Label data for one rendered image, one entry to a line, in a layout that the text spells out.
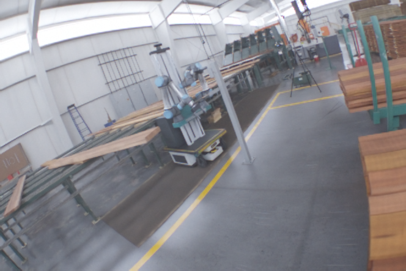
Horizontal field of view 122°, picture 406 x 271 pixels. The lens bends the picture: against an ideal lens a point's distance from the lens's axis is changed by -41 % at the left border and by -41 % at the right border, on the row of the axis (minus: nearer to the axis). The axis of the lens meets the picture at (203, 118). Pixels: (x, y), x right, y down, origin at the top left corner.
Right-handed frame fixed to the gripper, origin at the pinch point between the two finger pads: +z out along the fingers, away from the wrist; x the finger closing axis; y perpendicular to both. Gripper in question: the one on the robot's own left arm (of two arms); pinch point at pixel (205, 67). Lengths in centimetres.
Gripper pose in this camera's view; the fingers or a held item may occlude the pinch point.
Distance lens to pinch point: 224.3
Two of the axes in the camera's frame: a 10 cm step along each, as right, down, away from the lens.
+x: 6.4, 0.2, 7.7
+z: 7.6, -1.5, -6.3
